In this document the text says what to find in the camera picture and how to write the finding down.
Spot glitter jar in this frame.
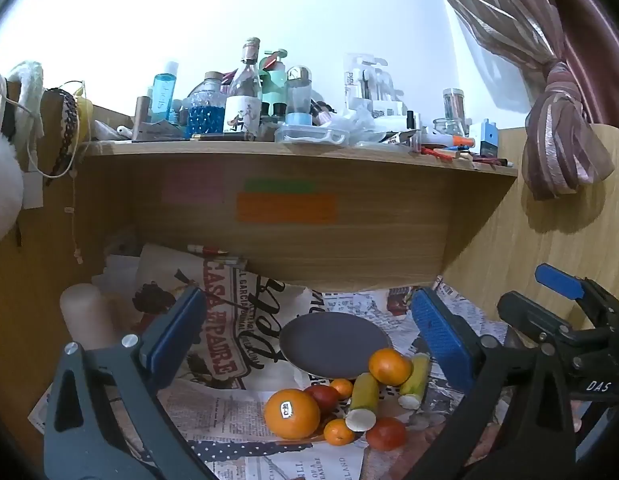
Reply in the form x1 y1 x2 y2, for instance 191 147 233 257
443 88 465 121

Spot glass jar with blue beads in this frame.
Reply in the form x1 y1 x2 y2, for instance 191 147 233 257
188 71 226 136

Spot orange sticky note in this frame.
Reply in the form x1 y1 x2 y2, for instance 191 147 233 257
236 192 339 225

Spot brown tube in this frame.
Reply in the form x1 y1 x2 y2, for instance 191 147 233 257
132 96 152 141

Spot clear plastic box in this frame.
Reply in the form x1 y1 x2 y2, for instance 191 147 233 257
274 124 351 147

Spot blue liquid bottle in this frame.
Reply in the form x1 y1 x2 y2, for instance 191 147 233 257
150 61 180 123

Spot clear tumbler with blue base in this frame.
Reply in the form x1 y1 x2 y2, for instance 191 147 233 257
285 65 314 127

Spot dark round plate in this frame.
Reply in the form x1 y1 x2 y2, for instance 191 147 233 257
278 312 390 380

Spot brown braided headband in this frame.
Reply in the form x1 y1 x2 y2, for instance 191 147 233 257
42 87 80 179

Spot white paper tag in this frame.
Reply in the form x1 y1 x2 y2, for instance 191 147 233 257
22 170 44 208

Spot wooden desk hutch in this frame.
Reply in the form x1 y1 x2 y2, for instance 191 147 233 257
0 76 619 461

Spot newspaper sheets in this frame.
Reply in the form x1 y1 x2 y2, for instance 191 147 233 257
29 275 520 480

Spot white fluffy headband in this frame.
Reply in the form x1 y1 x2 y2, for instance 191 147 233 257
6 60 45 137

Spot plain orange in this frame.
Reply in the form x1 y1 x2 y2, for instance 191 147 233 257
368 348 413 386

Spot red cord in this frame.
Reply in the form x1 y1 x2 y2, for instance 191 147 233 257
419 146 455 163

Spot mint green bottle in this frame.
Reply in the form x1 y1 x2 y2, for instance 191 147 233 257
259 49 289 106

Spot white pom pom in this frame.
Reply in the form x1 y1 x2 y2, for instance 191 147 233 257
0 127 25 248

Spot green sticky note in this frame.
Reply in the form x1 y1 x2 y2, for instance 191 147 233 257
244 179 317 194

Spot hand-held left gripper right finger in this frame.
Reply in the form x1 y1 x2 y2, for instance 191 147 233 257
411 287 577 480

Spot large orange with sticker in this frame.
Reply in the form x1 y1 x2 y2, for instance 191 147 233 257
264 388 321 441

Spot dark red plum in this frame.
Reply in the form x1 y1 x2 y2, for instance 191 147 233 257
303 385 340 416

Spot mauve striped curtain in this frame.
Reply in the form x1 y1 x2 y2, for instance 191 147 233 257
424 0 619 202

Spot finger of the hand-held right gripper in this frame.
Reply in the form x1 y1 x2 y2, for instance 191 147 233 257
534 262 590 305
497 290 575 346

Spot clear glass bottle with cork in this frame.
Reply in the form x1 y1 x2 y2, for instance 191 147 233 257
224 37 264 135

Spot small glass jar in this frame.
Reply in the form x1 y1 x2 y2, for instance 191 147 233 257
433 117 465 141

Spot stack of white papers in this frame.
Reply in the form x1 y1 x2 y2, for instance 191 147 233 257
92 255 145 301

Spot white blister packs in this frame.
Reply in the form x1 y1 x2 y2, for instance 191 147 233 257
343 52 407 116

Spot white marker with orange cap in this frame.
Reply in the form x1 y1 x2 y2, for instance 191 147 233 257
424 132 476 148

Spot white cream bottle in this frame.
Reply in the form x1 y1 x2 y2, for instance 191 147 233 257
59 283 112 348

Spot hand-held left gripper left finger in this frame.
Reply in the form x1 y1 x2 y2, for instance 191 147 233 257
43 285 215 480

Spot crumpled clear plastic bag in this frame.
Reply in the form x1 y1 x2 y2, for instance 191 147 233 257
329 105 385 143

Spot blue and white box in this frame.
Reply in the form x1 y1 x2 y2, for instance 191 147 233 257
478 119 499 158

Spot printed cloth with red letters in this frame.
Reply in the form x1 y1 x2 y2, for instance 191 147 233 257
134 244 315 396

